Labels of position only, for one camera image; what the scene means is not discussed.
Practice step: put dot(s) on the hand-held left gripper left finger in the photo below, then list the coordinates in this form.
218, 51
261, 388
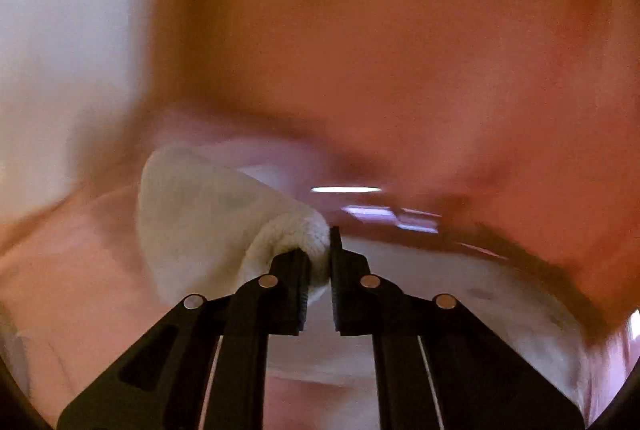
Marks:
292, 295

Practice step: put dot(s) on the pink blanket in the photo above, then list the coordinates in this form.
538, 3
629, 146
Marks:
75, 310

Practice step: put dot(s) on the orange curtain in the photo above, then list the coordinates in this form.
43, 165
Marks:
375, 35

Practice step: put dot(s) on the white fleece cloth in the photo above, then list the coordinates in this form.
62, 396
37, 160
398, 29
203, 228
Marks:
200, 220

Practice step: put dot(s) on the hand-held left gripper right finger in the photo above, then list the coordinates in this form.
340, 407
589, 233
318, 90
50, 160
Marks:
341, 290

